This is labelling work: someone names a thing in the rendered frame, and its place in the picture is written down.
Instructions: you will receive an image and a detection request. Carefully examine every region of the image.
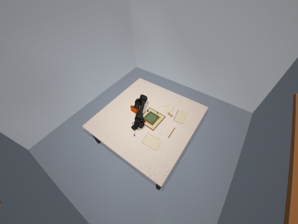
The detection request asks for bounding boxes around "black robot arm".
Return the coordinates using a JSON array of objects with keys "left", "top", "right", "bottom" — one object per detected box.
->
[{"left": 134, "top": 95, "right": 147, "bottom": 128}]

